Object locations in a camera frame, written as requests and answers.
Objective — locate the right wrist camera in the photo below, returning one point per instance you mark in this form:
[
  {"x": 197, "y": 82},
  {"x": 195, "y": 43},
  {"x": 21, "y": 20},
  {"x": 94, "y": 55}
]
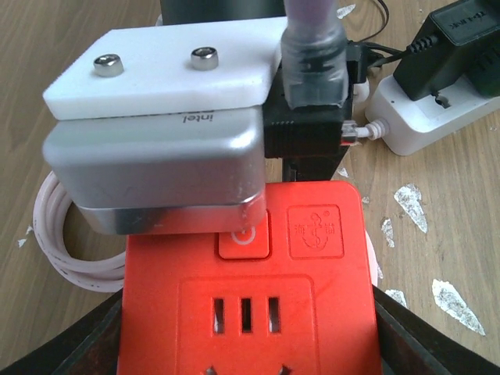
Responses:
[{"x": 160, "y": 129}]

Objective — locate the pink round power socket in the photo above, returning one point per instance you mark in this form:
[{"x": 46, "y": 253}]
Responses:
[{"x": 376, "y": 273}]

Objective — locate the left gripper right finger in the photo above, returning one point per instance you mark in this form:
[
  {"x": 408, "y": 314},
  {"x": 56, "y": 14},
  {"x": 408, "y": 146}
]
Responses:
[{"x": 410, "y": 345}]

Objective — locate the red cube socket adapter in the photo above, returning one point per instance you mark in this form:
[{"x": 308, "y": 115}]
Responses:
[{"x": 292, "y": 296}]

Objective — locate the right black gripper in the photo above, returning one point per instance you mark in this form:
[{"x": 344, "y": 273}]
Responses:
[{"x": 311, "y": 141}]

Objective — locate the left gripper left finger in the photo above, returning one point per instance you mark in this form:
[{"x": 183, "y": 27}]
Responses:
[{"x": 89, "y": 346}]

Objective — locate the white power strip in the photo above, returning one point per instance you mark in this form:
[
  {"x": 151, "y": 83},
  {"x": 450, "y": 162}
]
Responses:
[{"x": 412, "y": 125}]

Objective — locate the black power adapter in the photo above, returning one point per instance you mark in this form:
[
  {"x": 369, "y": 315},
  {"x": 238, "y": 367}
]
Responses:
[{"x": 457, "y": 39}]

